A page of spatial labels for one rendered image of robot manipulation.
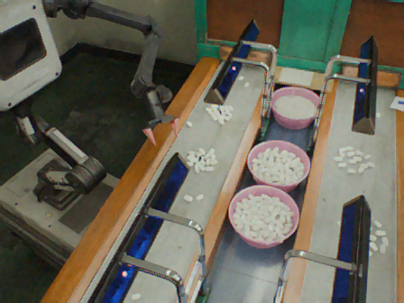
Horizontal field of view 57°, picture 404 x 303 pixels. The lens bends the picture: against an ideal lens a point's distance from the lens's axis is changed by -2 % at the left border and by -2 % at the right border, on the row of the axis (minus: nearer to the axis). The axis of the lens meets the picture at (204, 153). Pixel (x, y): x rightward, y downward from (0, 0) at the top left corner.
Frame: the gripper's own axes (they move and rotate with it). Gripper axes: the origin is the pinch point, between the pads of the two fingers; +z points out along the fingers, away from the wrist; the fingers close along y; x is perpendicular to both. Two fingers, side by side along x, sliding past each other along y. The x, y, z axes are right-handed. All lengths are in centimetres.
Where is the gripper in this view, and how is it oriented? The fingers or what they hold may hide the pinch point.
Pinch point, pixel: (165, 139)
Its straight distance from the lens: 154.0
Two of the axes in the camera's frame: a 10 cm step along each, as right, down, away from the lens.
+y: -8.8, 3.4, -3.1
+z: 3.2, 9.4, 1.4
